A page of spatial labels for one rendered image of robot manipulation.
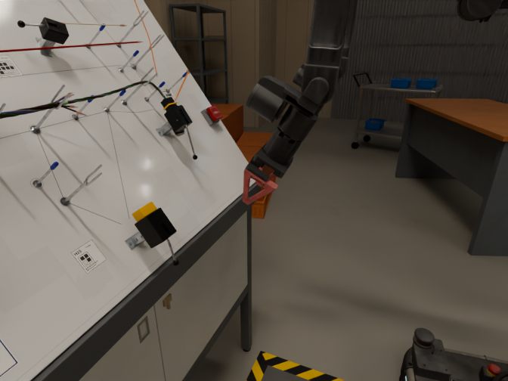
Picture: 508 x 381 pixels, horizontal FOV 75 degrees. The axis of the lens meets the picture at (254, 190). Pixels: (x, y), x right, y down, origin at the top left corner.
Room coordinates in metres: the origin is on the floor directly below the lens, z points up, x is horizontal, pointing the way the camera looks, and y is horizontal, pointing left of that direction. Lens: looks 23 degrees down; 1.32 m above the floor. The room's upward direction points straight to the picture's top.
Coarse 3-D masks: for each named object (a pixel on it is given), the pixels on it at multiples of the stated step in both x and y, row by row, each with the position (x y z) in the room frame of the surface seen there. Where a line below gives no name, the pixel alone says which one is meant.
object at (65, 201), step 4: (96, 168) 0.55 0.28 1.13; (92, 172) 0.55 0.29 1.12; (100, 172) 0.54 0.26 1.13; (88, 176) 0.56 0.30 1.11; (96, 176) 0.54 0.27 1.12; (92, 180) 0.54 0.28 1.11; (84, 184) 0.56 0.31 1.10; (88, 184) 0.55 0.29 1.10; (80, 188) 0.56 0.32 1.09; (76, 192) 0.57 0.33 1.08; (72, 196) 0.57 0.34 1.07; (60, 200) 0.58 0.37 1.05; (64, 200) 0.58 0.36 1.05; (68, 200) 0.59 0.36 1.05; (64, 204) 0.58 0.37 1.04; (68, 204) 0.59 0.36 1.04
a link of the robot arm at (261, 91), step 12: (264, 84) 0.62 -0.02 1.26; (276, 84) 0.61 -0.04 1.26; (312, 84) 0.57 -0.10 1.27; (324, 84) 0.56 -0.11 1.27; (252, 96) 0.61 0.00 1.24; (264, 96) 0.61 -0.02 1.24; (276, 96) 0.61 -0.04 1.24; (300, 96) 0.61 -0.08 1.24; (312, 96) 0.57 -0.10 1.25; (324, 96) 0.57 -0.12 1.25; (252, 108) 0.62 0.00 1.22; (264, 108) 0.61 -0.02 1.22; (276, 108) 0.60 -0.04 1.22; (312, 108) 0.57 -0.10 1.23
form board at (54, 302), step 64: (0, 0) 0.83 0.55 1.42; (64, 0) 1.00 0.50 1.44; (128, 0) 1.25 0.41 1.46; (64, 64) 0.84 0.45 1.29; (128, 64) 1.02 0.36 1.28; (0, 128) 0.61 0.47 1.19; (64, 128) 0.71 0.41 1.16; (128, 128) 0.85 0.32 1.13; (192, 128) 1.06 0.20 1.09; (0, 192) 0.52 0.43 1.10; (64, 192) 0.60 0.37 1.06; (128, 192) 0.71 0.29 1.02; (192, 192) 0.86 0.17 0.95; (0, 256) 0.45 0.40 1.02; (64, 256) 0.51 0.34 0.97; (128, 256) 0.59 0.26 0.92; (0, 320) 0.38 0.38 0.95; (64, 320) 0.43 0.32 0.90
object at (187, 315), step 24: (240, 240) 1.08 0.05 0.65; (216, 264) 0.91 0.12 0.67; (240, 264) 1.08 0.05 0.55; (192, 288) 0.78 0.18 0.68; (216, 288) 0.90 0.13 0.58; (240, 288) 1.07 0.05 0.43; (168, 312) 0.67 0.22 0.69; (192, 312) 0.77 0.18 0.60; (216, 312) 0.89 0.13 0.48; (168, 336) 0.66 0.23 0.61; (192, 336) 0.76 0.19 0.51; (168, 360) 0.65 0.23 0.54; (192, 360) 0.75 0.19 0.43
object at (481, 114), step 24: (408, 120) 3.41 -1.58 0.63; (432, 120) 2.96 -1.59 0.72; (456, 120) 2.45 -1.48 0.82; (480, 120) 2.37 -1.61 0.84; (504, 120) 2.37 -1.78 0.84; (408, 144) 3.36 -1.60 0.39; (432, 144) 2.87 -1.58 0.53; (456, 144) 2.51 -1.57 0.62; (480, 144) 2.23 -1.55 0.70; (504, 144) 1.94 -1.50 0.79; (408, 168) 3.41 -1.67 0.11; (432, 168) 3.40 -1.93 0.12; (456, 168) 2.43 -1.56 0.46; (480, 168) 2.16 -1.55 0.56; (504, 168) 1.93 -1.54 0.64; (480, 192) 2.09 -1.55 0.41; (504, 192) 1.93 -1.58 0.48; (480, 216) 1.95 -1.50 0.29; (504, 216) 1.93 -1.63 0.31; (480, 240) 1.93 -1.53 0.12; (504, 240) 1.93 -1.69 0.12
